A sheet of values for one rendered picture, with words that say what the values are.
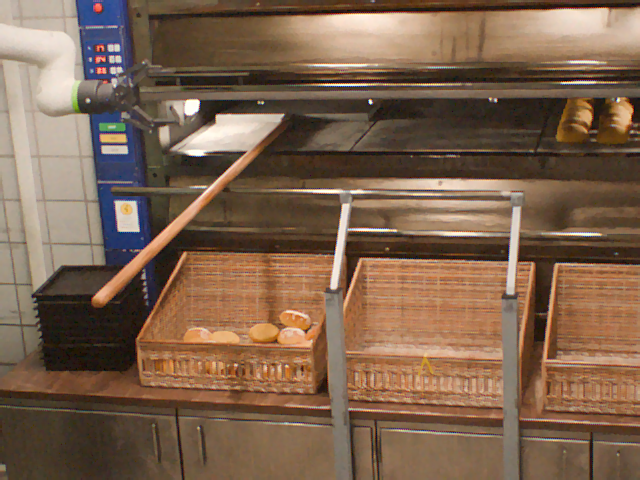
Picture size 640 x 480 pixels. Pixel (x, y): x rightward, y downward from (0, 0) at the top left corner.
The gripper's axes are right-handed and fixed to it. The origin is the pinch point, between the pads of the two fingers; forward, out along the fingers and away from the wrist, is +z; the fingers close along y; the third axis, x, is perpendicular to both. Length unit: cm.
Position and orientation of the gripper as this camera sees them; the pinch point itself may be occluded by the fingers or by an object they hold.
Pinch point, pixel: (172, 96)
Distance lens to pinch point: 346.1
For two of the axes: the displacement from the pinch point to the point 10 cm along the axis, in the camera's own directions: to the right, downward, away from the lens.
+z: 9.7, 0.2, -2.4
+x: -2.3, 3.1, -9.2
